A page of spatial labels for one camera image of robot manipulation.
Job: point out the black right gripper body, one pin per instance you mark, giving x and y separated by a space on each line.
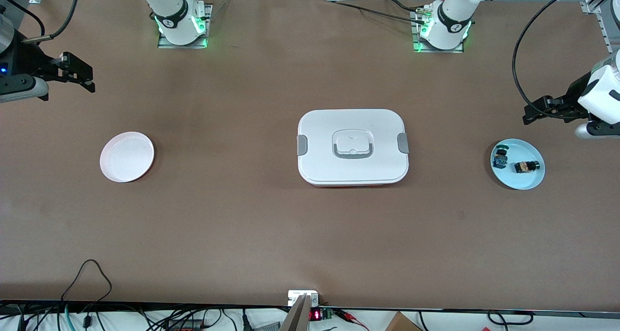
26 60

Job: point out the circuit board with red display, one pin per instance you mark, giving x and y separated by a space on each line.
316 315

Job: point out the brown cardboard box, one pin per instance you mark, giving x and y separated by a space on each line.
402 323

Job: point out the red and black clip leads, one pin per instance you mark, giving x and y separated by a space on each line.
346 314

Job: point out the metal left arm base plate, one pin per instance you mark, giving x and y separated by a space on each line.
415 35

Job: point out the white lidded lunch box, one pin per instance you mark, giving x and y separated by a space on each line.
329 127

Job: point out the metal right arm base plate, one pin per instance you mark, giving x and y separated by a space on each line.
206 23

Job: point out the pink round plate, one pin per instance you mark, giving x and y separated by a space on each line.
127 156

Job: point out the aluminium table edge rail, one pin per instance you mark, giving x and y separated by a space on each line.
603 30

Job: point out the green push-button switch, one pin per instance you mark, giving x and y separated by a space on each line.
500 159

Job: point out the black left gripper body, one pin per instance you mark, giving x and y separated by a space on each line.
573 97

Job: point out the light blue round plate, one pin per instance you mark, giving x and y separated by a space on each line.
525 178

